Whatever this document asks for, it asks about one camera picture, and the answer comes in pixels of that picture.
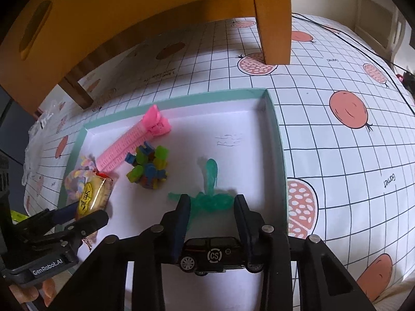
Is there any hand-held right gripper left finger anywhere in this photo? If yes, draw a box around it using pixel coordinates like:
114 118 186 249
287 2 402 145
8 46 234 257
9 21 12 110
52 194 192 311

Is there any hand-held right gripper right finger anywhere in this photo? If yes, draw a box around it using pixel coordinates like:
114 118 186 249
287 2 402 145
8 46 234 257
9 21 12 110
233 194 377 311

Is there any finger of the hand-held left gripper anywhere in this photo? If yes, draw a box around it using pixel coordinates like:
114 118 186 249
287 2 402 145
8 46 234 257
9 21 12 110
26 209 109 257
13 201 80 234

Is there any yellow snack packet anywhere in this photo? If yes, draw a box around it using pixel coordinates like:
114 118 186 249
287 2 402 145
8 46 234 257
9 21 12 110
76 173 115 219

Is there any black toy car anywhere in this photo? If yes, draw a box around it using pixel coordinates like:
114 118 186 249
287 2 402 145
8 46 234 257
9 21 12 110
177 236 265 276

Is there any green sticky gecko toy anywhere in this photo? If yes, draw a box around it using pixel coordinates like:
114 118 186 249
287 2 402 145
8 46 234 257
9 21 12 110
167 158 234 216

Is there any teal-edged white tray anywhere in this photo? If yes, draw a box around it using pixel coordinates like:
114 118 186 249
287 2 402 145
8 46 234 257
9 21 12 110
57 88 289 311

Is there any pink zipper-shaped toy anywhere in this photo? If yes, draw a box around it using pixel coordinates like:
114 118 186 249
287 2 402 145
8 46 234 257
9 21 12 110
96 104 171 173

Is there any person's left hand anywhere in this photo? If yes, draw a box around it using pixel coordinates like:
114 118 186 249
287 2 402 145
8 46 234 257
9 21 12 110
10 278 58 304

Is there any pastel braided scrunchie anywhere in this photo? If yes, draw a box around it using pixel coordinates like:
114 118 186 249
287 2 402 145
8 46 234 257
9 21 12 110
63 155 98 208

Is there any colourful block toy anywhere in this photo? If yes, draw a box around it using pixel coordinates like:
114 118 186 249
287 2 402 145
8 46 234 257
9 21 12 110
125 143 171 191

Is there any dark monitor screen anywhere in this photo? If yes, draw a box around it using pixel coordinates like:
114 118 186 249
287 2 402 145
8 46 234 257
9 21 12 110
0 87 33 169

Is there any wooden nightstand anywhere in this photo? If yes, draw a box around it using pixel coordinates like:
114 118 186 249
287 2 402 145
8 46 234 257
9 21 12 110
0 0 294 117

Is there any white magazine rack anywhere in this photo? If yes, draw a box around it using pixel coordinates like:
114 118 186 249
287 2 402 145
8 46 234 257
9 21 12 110
355 0 409 68

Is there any black cable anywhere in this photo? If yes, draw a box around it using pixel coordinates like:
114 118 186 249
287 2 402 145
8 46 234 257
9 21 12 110
292 13 415 117

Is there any dark keychain bundle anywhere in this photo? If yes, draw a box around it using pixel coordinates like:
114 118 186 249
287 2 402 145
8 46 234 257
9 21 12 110
394 69 415 88

